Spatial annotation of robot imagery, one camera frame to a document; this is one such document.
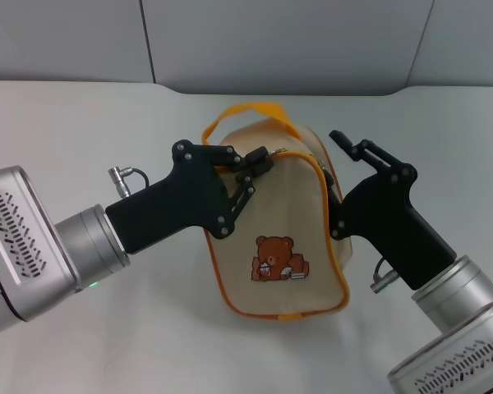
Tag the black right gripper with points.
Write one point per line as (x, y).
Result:
(386, 213)

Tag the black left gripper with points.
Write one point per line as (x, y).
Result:
(181, 205)

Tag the beige food bag orange trim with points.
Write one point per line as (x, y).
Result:
(279, 197)

